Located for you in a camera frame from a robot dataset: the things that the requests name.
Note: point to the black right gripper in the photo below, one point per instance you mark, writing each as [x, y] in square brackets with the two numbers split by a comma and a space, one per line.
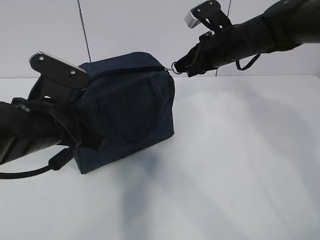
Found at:
[211, 52]

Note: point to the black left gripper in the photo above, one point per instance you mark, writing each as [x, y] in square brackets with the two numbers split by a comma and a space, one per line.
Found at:
[59, 101]

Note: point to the dark navy lunch bag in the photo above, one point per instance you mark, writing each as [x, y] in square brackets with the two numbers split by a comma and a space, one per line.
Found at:
[127, 107]

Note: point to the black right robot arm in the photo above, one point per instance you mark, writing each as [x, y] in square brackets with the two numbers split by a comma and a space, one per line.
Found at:
[285, 25]

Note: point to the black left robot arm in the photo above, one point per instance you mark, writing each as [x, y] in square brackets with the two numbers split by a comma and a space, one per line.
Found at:
[47, 117]

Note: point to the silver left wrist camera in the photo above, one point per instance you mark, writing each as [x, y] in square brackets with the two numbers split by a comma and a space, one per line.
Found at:
[59, 71]

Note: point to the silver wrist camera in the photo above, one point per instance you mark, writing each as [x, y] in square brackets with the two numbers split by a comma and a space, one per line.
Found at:
[59, 71]
[209, 14]

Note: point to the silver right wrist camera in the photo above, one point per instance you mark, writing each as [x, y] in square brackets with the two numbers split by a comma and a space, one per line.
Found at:
[209, 14]

